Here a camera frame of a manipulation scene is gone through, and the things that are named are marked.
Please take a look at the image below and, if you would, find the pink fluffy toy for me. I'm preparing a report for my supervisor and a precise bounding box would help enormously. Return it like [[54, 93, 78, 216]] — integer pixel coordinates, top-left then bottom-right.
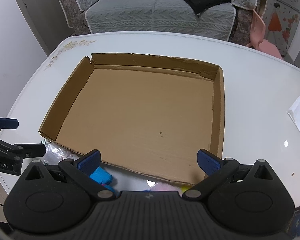
[[150, 183, 183, 193]]

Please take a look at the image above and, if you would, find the long clear plastic bundle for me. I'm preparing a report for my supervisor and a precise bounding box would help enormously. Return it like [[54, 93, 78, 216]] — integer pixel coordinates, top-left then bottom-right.
[[42, 141, 79, 166]]

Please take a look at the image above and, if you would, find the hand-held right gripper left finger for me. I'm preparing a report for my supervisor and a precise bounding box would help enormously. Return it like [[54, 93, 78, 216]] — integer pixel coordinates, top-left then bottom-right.
[[19, 149, 117, 202]]

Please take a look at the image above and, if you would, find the grey quilted sofa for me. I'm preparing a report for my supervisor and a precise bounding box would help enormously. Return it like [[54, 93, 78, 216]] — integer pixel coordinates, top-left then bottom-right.
[[55, 0, 270, 46]]

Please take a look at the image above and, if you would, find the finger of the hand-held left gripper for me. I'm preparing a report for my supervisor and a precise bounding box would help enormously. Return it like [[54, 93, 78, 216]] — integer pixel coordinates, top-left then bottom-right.
[[0, 114, 19, 130], [0, 135, 47, 159]]

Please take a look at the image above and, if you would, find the white door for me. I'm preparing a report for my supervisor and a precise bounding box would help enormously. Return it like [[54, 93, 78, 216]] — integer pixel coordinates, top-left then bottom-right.
[[10, 0, 48, 56]]

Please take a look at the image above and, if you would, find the blue cloth bundle pink band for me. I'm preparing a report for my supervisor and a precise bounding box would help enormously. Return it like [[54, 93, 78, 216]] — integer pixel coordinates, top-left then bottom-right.
[[89, 167, 113, 186]]

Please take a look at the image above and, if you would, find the pink plastic chair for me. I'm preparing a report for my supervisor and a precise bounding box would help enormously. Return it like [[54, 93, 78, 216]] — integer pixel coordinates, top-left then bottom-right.
[[245, 9, 283, 60]]

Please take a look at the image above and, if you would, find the shallow brown cardboard box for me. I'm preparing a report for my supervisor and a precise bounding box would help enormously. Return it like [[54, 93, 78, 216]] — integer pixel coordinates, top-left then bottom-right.
[[38, 52, 225, 186]]

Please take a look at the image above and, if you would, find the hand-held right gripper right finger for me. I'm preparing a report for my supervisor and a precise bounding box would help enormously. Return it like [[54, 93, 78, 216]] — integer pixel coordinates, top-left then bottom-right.
[[182, 149, 280, 202]]

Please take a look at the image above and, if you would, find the white fridge with stickers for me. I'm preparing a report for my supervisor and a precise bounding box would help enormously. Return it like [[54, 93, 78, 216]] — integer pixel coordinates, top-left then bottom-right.
[[261, 0, 300, 58]]

